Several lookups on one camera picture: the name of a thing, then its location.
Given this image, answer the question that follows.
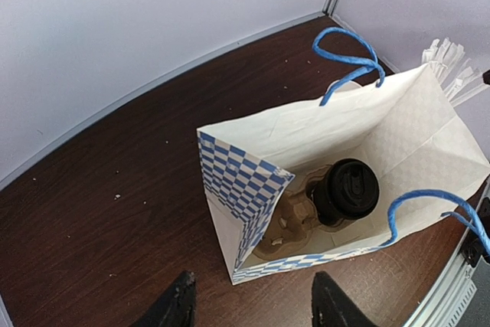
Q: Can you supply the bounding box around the single black paper coffee cup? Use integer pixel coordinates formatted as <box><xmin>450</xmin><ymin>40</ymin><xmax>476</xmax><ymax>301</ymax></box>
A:
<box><xmin>312</xmin><ymin>159</ymin><xmax>380</xmax><ymax>227</ymax></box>

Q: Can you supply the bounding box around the bundle of wrapped white straws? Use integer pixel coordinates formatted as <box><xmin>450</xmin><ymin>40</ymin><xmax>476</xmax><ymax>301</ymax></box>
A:
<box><xmin>421</xmin><ymin>38</ymin><xmax>489</xmax><ymax>107</ymax></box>

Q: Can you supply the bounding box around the aluminium front rail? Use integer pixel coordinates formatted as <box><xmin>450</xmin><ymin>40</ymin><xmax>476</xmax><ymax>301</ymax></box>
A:
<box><xmin>405</xmin><ymin>185</ymin><xmax>490</xmax><ymax>327</ymax></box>

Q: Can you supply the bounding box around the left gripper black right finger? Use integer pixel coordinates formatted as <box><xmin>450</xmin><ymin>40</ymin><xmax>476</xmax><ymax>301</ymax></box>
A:
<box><xmin>312</xmin><ymin>271</ymin><xmax>376</xmax><ymax>327</ymax></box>

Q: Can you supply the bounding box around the blue checkered paper bag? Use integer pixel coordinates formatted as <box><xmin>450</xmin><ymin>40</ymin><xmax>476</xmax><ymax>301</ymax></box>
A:
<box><xmin>197</xmin><ymin>38</ymin><xmax>489</xmax><ymax>285</ymax></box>

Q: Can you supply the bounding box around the black plastic cup lid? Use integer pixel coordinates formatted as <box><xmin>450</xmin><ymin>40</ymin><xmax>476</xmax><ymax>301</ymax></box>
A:
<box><xmin>324</xmin><ymin>159</ymin><xmax>380</xmax><ymax>220</ymax></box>

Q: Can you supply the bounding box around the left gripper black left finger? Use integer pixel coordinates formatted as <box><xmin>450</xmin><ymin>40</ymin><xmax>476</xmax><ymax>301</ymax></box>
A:
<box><xmin>131</xmin><ymin>270</ymin><xmax>197</xmax><ymax>327</ymax></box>

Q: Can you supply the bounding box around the brown cardboard cup carrier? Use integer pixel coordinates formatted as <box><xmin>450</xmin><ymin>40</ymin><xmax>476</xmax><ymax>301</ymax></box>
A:
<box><xmin>253</xmin><ymin>165</ymin><xmax>331</xmax><ymax>261</ymax></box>

